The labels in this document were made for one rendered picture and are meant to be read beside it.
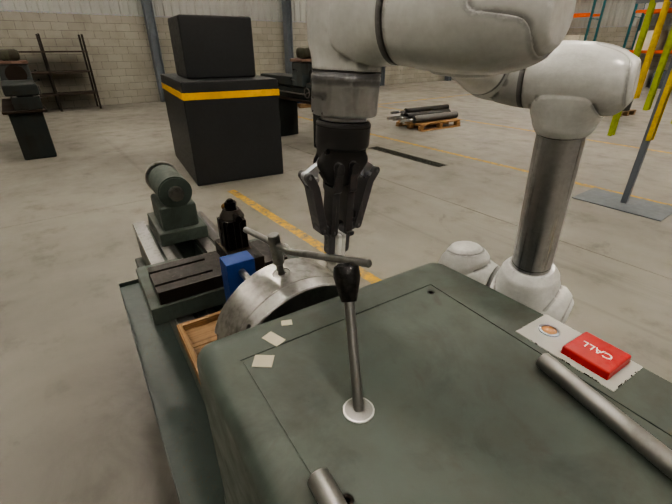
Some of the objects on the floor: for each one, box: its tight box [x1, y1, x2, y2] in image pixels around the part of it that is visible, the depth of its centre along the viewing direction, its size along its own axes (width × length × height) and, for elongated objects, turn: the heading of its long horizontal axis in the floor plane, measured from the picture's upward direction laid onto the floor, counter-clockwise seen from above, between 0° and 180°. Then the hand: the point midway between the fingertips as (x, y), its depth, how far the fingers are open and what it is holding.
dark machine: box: [160, 14, 283, 186], centre depth 560 cm, size 181×122×195 cm
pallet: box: [396, 118, 461, 132], centre depth 891 cm, size 124×86×14 cm
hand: (336, 251), depth 62 cm, fingers closed
